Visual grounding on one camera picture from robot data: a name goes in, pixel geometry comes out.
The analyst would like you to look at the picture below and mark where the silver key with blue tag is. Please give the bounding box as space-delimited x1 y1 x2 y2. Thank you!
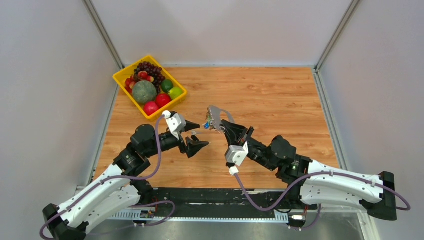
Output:
190 130 202 135

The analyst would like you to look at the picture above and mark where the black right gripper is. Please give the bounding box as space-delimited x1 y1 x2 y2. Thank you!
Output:
220 122 277 173

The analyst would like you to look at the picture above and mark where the right aluminium frame post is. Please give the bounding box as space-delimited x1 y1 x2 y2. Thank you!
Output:
314 0 362 72

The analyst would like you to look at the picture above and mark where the aluminium frame post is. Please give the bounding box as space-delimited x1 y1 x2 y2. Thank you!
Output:
82 0 125 69
314 0 362 72

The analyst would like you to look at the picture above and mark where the silver keyring bunch with keys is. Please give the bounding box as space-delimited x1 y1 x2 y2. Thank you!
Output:
203 105 235 134

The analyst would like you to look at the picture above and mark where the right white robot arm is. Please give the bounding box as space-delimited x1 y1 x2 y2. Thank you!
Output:
220 120 397 221

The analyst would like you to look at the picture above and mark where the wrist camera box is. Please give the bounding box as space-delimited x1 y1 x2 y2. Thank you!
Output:
225 142 249 176
162 110 187 140

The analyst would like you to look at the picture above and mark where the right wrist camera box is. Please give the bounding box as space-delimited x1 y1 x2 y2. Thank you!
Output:
225 142 249 176

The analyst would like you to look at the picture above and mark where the dark purple grape bunch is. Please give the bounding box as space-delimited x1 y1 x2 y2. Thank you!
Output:
133 61 166 93

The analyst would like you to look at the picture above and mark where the left aluminium frame post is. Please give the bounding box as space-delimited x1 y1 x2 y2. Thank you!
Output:
82 0 125 69

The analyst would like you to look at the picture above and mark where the red apple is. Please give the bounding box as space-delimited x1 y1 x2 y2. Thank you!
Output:
155 93 172 108
143 101 160 116

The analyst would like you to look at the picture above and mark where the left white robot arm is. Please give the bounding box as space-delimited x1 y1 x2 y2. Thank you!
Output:
39 113 209 240

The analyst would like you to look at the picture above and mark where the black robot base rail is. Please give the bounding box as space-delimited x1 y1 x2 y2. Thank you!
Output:
137 187 306 220

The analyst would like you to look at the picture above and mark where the green netted melon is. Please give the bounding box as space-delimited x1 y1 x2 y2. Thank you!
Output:
132 80 158 105

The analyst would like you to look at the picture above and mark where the red-yellow peach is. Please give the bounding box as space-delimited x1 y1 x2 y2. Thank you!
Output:
145 75 155 84

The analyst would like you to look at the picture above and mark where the yellow plastic fruit tray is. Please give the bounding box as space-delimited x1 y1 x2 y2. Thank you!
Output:
113 55 188 121

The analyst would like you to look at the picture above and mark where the dark green lime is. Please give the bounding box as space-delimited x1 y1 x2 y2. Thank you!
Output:
160 79 174 93

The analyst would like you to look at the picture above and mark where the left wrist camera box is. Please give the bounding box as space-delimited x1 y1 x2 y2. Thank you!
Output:
162 110 187 140

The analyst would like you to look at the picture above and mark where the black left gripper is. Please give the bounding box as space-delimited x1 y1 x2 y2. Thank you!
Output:
144 119 209 158

